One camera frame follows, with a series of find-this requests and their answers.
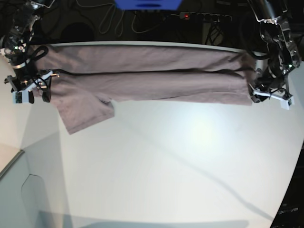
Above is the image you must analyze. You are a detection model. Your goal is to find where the blue plastic box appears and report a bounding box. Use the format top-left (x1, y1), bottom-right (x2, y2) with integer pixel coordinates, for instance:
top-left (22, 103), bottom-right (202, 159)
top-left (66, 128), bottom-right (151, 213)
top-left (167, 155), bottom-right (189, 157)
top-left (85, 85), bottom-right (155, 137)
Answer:
top-left (115, 0), bottom-right (182, 10)

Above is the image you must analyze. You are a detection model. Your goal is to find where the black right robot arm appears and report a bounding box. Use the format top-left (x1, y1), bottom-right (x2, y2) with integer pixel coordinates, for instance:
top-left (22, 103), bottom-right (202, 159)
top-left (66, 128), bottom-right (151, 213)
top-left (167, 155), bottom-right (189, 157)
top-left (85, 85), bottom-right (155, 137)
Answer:
top-left (0, 0), bottom-right (56, 104)

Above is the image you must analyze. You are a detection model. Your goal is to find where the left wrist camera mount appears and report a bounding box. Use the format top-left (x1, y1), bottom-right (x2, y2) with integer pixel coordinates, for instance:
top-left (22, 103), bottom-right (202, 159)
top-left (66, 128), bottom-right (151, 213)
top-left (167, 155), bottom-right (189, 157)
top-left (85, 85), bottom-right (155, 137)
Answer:
top-left (248, 84), bottom-right (295, 110)

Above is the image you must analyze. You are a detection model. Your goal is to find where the grey table side panel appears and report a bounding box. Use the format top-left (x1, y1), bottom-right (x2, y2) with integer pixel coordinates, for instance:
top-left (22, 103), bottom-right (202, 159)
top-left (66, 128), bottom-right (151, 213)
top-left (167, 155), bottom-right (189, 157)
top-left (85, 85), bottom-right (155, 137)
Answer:
top-left (0, 151), bottom-right (47, 228)

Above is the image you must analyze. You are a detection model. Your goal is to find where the mauve grey t-shirt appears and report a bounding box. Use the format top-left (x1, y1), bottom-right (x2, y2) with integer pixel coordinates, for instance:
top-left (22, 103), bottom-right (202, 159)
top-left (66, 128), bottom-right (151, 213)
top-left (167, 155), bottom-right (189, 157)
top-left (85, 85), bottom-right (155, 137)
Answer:
top-left (36, 45), bottom-right (255, 134)

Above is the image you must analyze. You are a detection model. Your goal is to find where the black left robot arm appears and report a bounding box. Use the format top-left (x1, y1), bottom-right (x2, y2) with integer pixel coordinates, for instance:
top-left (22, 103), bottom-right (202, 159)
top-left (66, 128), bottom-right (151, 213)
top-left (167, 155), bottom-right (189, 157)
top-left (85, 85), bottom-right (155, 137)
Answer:
top-left (239, 0), bottom-right (302, 105)

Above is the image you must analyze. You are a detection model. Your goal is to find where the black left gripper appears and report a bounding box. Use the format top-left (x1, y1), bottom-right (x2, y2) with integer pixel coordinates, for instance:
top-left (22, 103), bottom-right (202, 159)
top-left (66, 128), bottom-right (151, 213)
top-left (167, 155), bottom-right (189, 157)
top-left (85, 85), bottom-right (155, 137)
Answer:
top-left (251, 67), bottom-right (290, 103)

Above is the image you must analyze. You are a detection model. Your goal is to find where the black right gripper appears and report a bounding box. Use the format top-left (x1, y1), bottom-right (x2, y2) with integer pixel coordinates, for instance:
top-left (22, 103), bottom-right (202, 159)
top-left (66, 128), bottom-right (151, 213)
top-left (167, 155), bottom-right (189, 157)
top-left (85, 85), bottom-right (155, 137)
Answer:
top-left (0, 45), bottom-right (51, 103)

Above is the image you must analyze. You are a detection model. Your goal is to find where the white looped cable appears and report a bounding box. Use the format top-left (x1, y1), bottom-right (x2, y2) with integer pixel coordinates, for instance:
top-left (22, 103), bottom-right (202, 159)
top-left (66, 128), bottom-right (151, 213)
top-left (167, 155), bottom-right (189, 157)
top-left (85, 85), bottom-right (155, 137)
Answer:
top-left (76, 0), bottom-right (167, 36)

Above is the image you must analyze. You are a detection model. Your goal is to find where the black power strip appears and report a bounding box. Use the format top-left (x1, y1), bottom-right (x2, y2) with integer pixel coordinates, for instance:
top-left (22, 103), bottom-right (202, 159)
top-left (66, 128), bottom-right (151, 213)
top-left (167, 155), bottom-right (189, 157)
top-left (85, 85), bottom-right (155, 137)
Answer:
top-left (179, 12), bottom-right (233, 23)

